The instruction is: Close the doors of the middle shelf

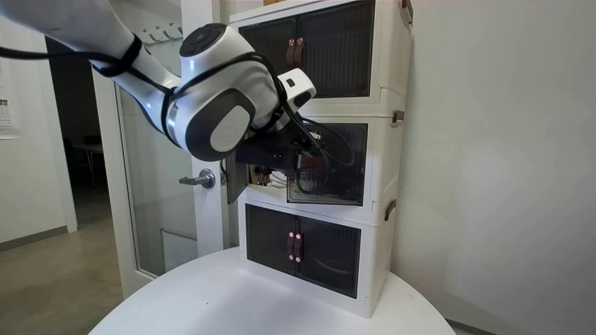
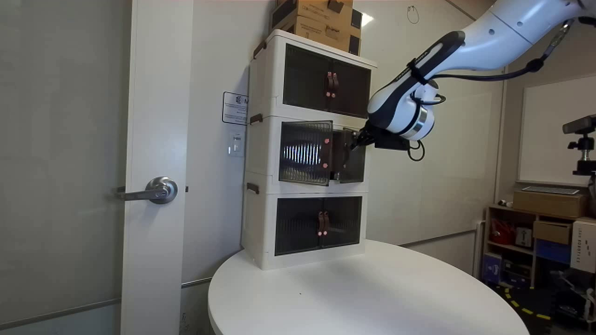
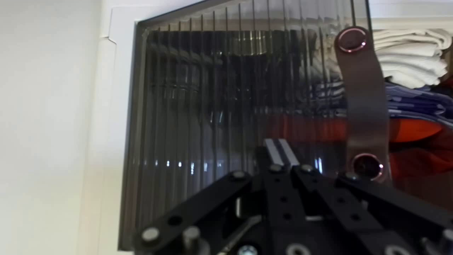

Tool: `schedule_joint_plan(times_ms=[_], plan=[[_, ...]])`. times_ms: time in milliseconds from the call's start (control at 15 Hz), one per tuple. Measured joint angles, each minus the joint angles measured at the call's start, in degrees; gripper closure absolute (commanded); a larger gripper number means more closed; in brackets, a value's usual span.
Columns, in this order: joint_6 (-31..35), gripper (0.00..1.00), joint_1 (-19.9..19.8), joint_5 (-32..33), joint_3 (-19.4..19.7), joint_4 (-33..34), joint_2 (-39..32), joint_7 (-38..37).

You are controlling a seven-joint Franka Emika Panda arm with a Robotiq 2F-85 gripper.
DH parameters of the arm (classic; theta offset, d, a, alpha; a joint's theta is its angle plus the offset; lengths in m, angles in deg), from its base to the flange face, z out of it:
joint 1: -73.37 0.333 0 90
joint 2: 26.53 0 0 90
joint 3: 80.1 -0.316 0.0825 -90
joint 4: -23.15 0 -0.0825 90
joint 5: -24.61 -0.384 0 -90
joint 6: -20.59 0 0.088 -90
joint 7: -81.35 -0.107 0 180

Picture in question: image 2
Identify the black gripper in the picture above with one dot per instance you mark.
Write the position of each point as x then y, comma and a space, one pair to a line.
391, 140

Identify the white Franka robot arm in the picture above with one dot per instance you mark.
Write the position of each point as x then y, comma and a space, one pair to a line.
495, 34

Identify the red item on shelf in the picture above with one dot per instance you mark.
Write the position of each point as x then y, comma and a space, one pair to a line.
501, 233

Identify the wooden storage shelf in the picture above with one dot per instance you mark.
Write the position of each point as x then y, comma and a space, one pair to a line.
495, 248

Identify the white item inside cabinet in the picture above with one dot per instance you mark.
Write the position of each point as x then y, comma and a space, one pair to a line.
302, 153

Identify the white stacked storage cabinet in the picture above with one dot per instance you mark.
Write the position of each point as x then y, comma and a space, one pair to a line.
262, 155

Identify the brown cardboard box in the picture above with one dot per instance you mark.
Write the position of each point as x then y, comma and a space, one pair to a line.
316, 21

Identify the blue box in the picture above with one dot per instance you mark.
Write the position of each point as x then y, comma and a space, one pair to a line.
490, 268

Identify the flat cardboard box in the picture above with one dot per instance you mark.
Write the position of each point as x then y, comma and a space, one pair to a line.
549, 203

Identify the small cardboard box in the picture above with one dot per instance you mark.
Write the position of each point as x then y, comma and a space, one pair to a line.
551, 231

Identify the white room door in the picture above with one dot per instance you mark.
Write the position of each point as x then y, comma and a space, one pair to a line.
158, 93

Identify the blue storage bin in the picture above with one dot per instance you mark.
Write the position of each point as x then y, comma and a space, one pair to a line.
551, 251

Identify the white carton box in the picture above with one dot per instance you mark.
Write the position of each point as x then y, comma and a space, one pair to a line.
585, 244

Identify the small wall switch plate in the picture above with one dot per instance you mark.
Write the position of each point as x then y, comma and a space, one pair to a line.
233, 147

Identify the framed wall sign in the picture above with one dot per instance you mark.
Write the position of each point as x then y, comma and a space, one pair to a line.
234, 106

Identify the white wall board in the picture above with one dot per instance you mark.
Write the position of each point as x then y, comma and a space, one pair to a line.
559, 130

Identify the black camera on tripod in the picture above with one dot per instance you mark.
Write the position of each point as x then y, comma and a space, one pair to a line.
583, 149

